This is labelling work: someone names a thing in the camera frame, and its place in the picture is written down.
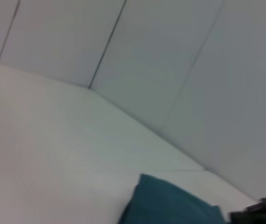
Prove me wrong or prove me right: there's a teal blue t-shirt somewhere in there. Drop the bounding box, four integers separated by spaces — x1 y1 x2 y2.
118 174 227 224

